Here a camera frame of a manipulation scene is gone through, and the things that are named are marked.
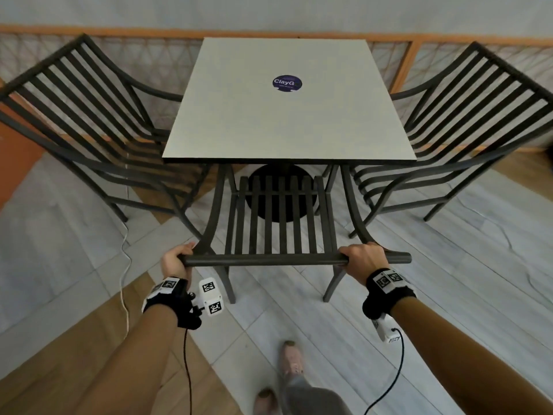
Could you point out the black round table base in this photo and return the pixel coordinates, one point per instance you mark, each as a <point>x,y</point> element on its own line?
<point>285,172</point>

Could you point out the person's right beige shoe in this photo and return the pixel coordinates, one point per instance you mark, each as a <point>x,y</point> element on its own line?
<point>293,357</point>

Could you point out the person's left forearm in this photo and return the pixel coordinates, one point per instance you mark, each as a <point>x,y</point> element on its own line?
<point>129,363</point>

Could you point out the person's right hand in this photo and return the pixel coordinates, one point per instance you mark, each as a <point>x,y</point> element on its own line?
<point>368,261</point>

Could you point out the white cube wrist camera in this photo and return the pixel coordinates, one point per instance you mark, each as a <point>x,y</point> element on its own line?
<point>386,329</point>
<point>211,298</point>

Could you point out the person's left beige shoe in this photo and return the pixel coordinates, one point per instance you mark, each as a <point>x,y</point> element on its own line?
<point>265,402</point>

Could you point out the person's beige shoe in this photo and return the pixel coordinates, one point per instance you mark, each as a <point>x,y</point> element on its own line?
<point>293,357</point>
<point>265,402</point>

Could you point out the dark metal slatted chair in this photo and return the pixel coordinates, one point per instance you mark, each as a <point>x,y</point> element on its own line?
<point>268,259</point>
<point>466,125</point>
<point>82,112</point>

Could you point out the person's left hand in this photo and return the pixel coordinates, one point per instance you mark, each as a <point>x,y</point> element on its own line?
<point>173,264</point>

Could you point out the person's grey trouser leg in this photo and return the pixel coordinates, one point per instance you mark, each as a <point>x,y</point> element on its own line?
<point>315,399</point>

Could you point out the person's left fingers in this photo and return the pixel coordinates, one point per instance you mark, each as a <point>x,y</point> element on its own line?
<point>186,248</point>

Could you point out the person's right fingers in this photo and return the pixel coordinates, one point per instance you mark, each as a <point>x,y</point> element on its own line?
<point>346,254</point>

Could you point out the person's right forearm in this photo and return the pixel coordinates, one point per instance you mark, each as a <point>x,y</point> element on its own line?
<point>458,354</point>

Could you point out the round blue sticker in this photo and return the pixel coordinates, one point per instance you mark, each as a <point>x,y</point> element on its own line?
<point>287,83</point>

